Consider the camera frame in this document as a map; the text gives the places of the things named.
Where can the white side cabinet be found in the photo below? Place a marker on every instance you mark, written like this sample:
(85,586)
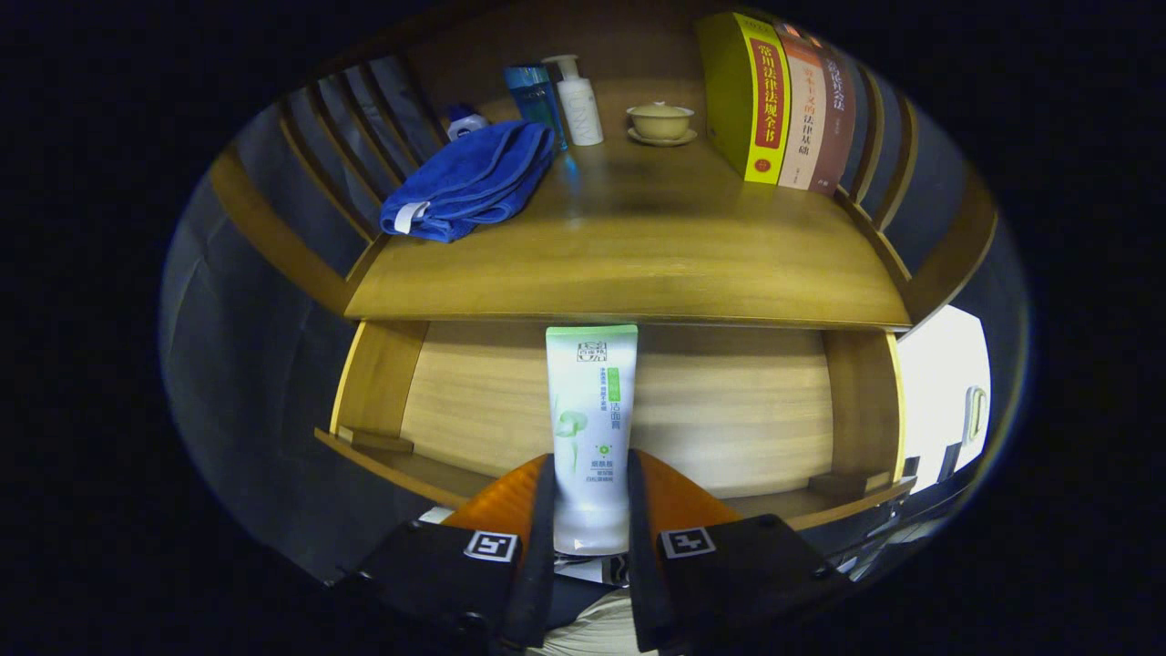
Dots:
(938,383)

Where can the brown book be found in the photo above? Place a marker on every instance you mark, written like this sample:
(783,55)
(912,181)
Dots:
(836,128)

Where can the yellow book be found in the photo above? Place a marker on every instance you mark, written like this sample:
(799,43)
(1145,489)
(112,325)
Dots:
(742,91)

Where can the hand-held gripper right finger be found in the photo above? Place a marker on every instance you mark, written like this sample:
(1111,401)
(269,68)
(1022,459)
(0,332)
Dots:
(747,565)

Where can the folded blue towel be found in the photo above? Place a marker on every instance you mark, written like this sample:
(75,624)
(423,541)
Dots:
(465,182)

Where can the curved wooden drawer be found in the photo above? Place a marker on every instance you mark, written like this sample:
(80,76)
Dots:
(729,410)

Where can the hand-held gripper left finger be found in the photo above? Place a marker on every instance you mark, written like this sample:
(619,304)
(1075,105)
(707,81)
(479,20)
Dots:
(437,565)

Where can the small white blue-capped bottle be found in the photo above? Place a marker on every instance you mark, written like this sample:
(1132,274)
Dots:
(465,121)

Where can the brown wooden cabinet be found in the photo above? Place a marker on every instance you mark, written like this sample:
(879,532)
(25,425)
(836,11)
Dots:
(273,241)

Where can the orange and white book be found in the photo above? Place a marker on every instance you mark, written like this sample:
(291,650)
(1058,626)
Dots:
(803,118)

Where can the wooden countertop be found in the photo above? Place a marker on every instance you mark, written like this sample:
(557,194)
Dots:
(656,246)

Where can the white pump bottle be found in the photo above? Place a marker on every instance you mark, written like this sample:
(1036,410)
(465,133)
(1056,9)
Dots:
(578,105)

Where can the person's light clothing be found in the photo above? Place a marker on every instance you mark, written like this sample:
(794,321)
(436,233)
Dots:
(588,629)

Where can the teal blue bottle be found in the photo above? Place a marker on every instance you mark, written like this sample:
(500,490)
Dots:
(533,96)

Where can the beige lidded teacup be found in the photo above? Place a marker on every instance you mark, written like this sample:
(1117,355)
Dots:
(660,120)

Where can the white and green tube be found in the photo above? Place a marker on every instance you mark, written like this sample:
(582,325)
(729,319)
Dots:
(592,410)

